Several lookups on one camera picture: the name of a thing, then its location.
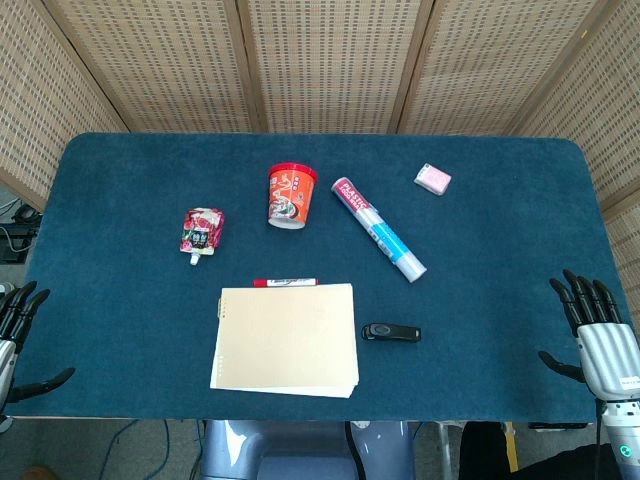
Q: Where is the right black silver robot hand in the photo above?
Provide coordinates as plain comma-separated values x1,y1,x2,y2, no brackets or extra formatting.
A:
537,269,640,402

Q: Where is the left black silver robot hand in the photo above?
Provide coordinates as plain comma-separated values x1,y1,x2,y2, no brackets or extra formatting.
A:
0,280,77,407

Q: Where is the black stapler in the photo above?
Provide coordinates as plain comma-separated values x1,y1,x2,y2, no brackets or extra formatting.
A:
361,323,422,344

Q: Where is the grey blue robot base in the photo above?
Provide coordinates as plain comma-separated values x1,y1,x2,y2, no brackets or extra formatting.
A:
198,419,417,480

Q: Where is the black fabric item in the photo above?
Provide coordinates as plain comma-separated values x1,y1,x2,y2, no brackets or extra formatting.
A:
458,422,517,480

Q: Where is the blue table cloth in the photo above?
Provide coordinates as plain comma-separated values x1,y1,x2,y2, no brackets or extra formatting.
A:
3,131,621,424

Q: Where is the red drink pouch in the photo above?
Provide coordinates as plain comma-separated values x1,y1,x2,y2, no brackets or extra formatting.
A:
178,206,226,267

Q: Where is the woven bamboo screen panel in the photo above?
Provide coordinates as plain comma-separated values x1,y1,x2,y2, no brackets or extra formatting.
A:
509,0,640,324
0,0,129,214
238,0,432,135
397,0,614,136
42,0,264,134

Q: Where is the plastic wrap roll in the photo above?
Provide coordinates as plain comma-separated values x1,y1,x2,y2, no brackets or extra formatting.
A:
330,176,428,284

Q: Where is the yellow note pad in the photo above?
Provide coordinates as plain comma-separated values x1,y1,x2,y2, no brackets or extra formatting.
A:
209,282,361,400

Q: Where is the red white marker pen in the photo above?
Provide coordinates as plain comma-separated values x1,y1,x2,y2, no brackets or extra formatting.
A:
253,277,320,289

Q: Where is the red instant noodle cup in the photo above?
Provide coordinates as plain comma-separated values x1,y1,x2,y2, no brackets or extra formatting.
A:
266,161,320,231

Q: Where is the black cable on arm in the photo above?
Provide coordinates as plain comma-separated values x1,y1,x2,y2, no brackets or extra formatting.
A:
593,398,603,480

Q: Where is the black equipment with cables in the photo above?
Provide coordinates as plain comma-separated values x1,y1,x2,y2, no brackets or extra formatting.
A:
0,197,44,264

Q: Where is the blue floor cable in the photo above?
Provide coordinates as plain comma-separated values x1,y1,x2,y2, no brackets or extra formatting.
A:
163,419,175,480

